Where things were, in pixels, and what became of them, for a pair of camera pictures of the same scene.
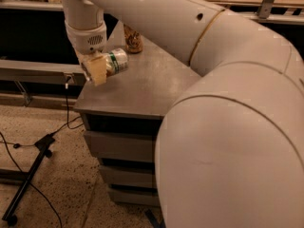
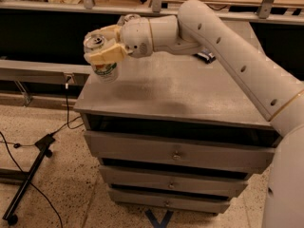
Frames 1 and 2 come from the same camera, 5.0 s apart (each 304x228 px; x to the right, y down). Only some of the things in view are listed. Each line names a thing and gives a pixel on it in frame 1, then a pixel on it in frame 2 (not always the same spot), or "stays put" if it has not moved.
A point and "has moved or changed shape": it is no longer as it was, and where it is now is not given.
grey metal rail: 35,71 stays put
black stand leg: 43,145 stays put
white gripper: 85,39 → 135,35
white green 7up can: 116,61 has moved or changed shape
